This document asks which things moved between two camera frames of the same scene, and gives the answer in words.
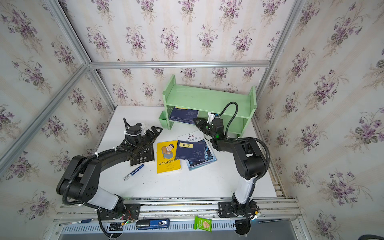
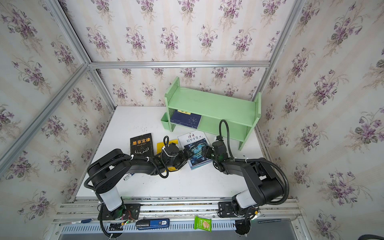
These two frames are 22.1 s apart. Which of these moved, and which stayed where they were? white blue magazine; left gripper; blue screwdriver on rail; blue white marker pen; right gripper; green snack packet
Moved: right gripper; left gripper
Stayed: blue screwdriver on rail; blue white marker pen; green snack packet; white blue magazine
